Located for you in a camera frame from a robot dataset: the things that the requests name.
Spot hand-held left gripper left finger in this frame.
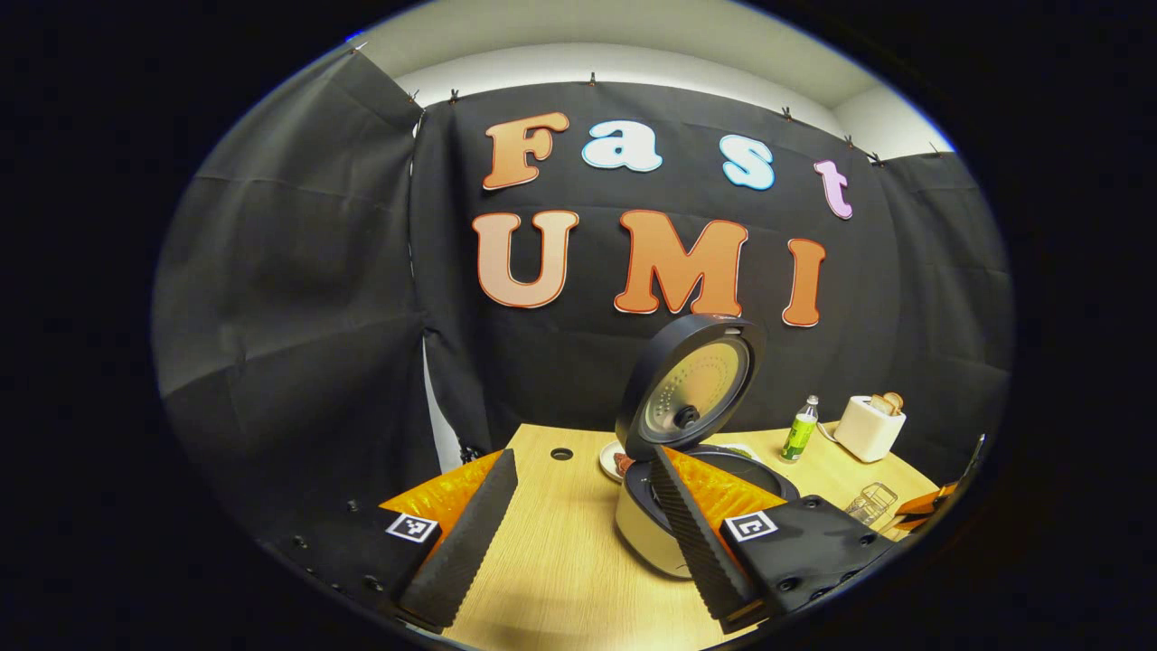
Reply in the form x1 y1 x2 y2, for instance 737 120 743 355
260 448 521 634

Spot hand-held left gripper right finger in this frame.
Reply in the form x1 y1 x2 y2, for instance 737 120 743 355
649 445 896 636

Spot black rice cooker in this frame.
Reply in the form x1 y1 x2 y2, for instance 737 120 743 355
615 313 802 580

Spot white toaster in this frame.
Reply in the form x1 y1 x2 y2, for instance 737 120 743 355
832 393 908 464

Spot small bowl of red beans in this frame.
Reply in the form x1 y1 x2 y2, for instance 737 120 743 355
598 440 634 483

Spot green drink bottle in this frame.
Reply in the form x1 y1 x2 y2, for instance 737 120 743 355
780 394 821 464

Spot black backdrop cloth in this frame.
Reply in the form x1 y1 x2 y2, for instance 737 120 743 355
152 45 1015 561

